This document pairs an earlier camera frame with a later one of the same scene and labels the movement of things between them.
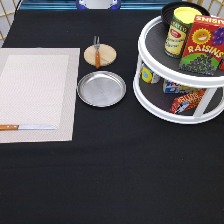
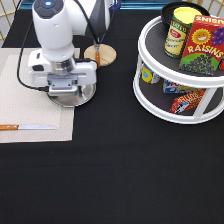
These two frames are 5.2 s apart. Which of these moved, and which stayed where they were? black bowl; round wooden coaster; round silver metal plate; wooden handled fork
Moved: round silver metal plate
Stayed: round wooden coaster; black bowl; wooden handled fork
